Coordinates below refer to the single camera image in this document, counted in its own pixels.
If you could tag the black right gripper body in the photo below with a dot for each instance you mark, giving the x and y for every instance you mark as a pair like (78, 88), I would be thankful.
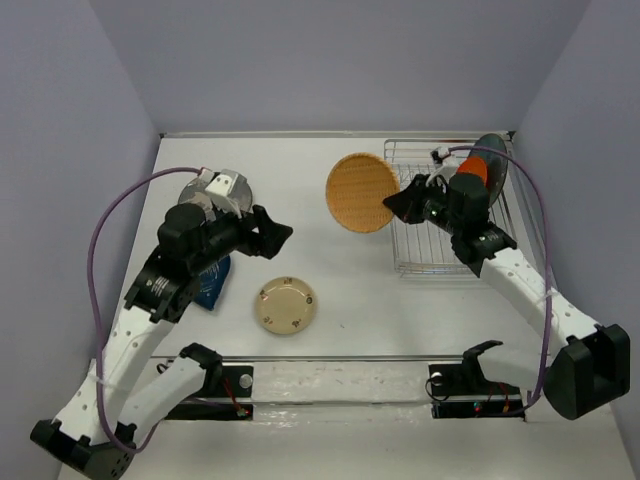
(434, 206)

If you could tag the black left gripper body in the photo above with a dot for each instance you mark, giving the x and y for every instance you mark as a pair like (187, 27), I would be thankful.
(228, 234)

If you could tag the woven bamboo round plate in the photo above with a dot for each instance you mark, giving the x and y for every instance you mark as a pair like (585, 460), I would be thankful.
(355, 189)

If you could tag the orange plastic plate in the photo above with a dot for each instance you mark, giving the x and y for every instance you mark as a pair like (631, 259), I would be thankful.
(475, 165)

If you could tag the teal glazed ceramic plate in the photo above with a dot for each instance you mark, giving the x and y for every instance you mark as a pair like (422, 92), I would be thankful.
(487, 148)

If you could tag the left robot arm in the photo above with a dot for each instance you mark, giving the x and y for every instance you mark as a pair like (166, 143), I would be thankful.
(107, 422)

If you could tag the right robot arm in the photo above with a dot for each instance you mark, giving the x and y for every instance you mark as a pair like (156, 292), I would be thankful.
(581, 364)

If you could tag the dark blue patterned plate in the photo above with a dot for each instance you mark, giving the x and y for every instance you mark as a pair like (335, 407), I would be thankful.
(212, 282)

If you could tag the grey reindeer pattern plate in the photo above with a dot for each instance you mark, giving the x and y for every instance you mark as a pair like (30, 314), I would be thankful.
(194, 193)

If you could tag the cream patterned small plate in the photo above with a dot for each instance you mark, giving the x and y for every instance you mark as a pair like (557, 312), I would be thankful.
(285, 306)

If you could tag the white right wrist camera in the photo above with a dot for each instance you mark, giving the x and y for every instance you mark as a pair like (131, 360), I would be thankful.
(446, 164)

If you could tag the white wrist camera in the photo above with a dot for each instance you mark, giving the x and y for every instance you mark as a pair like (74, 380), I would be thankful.
(221, 191)
(446, 164)

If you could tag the metal wire dish rack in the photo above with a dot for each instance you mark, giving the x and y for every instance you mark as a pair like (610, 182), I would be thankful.
(425, 249)

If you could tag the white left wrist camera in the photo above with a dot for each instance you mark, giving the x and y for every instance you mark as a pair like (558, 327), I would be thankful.
(221, 191)

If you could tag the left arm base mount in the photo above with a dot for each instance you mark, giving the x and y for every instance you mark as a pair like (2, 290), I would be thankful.
(229, 398)

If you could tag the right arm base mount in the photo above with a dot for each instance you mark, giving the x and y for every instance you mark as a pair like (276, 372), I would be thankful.
(455, 397)

